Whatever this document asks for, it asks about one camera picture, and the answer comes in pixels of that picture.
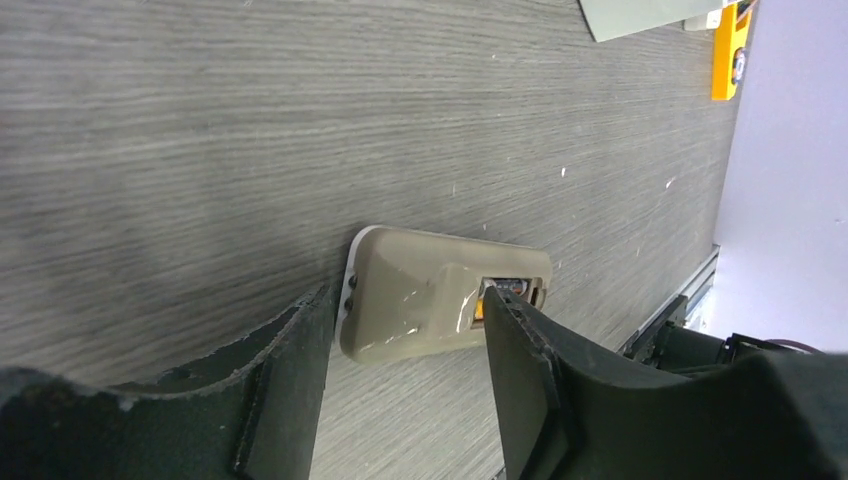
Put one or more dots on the small white remote control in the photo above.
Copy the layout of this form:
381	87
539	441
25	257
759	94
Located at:
708	21

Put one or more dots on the yellow triangle toy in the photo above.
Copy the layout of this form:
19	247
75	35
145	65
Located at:
730	54

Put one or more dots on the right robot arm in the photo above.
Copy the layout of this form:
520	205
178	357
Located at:
665	343

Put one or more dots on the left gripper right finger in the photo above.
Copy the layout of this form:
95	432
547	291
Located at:
569	408

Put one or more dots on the grey rounded remote control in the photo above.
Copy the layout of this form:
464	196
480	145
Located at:
410	293

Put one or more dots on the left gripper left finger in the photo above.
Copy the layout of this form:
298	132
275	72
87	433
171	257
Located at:
249	410

